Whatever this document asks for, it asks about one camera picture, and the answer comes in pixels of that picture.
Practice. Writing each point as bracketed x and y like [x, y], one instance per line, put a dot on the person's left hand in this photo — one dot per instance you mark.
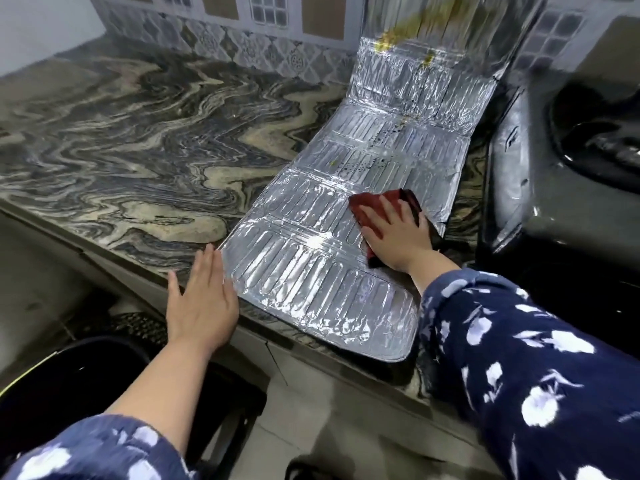
[202, 314]

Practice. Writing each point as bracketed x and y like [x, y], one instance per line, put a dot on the person's right hand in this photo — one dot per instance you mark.
[400, 242]

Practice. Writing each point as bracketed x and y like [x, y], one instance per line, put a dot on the person's right thumb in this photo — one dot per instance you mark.
[371, 220]

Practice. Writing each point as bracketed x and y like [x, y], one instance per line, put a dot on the person's left little finger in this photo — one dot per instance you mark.
[175, 289]

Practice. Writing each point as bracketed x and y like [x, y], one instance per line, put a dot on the red cleaning cloth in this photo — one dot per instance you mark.
[361, 204]

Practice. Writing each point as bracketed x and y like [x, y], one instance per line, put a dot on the person's left forearm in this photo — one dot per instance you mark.
[150, 389]

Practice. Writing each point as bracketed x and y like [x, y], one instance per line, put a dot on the person's right forearm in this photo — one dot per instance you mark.
[525, 374]

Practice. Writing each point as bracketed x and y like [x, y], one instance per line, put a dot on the black perforated basket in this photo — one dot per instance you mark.
[137, 327]

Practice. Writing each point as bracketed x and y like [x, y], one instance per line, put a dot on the silver foil splash guard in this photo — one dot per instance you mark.
[320, 244]

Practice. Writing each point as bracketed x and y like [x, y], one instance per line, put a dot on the black plastic bucket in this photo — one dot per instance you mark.
[60, 374]

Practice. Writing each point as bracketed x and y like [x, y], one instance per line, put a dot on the black gas stove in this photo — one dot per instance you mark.
[560, 234]

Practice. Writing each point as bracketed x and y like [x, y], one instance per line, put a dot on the black stove pan support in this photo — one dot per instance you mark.
[595, 139]

